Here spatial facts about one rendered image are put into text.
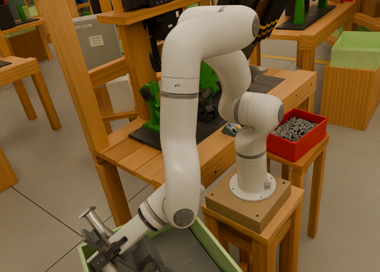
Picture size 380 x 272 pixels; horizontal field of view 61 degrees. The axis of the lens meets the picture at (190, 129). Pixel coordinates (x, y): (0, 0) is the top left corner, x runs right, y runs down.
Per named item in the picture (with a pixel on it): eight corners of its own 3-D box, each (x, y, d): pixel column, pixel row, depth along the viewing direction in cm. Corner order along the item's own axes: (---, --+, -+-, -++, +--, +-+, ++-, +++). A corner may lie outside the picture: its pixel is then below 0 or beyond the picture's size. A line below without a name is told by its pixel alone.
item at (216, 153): (315, 90, 237) (317, 72, 230) (177, 215, 147) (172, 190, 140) (297, 87, 246) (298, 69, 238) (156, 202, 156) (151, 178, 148)
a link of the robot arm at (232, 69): (259, 134, 114) (219, 126, 123) (270, 106, 119) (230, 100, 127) (217, 28, 75) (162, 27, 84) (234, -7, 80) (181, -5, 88)
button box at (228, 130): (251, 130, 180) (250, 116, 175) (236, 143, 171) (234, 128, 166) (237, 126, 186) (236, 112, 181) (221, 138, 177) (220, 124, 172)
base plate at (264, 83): (285, 81, 227) (285, 78, 226) (180, 160, 161) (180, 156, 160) (236, 72, 253) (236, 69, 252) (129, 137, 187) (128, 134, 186)
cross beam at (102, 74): (227, 28, 252) (227, 17, 248) (86, 91, 174) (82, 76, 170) (222, 28, 255) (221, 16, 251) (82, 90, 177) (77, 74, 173)
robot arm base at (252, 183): (282, 176, 135) (282, 140, 125) (266, 207, 122) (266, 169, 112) (240, 166, 145) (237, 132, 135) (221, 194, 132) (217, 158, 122)
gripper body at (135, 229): (147, 202, 88) (117, 230, 88) (136, 207, 78) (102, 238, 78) (164, 224, 87) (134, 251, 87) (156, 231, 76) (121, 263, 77)
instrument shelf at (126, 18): (232, -10, 211) (232, -17, 209) (126, 25, 157) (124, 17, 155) (203, -10, 227) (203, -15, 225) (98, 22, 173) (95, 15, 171)
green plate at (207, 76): (222, 89, 188) (225, 52, 181) (214, 91, 182) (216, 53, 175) (207, 85, 195) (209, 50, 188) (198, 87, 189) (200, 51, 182)
